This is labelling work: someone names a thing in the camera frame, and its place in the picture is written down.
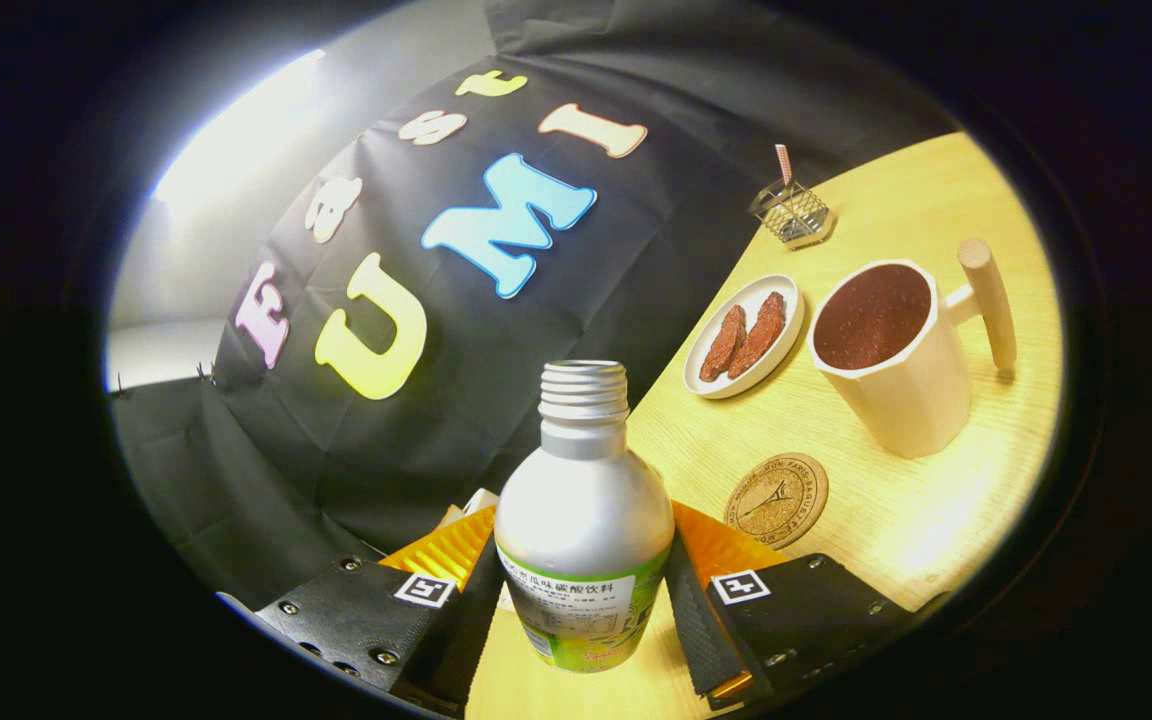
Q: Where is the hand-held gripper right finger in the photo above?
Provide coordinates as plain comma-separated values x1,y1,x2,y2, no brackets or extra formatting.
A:
666,500,922,712

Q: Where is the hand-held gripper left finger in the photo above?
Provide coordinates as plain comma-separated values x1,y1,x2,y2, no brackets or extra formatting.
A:
256,505,503,717

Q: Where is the round cork coaster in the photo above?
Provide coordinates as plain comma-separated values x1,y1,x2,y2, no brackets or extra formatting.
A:
724,453,829,550

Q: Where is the silver bottle with green label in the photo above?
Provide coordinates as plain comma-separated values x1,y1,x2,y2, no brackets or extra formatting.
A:
494,360,677,673

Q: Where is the cream cup with wooden handle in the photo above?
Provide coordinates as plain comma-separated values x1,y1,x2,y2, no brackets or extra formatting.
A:
808,238,1019,460

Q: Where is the white toaster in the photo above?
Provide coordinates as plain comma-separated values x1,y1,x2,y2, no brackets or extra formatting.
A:
439,487,500,531

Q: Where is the wooden table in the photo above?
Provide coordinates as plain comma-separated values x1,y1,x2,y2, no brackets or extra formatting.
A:
466,130,1065,720

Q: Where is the red-brown meat slice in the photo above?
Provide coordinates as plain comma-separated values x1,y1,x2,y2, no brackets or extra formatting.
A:
728,291,787,379
700,305,748,382

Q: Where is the white round plate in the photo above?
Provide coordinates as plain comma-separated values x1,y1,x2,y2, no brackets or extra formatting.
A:
683,274,806,400

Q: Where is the wire basket holder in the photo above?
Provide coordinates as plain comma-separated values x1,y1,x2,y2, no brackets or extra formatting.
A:
748,178,835,250

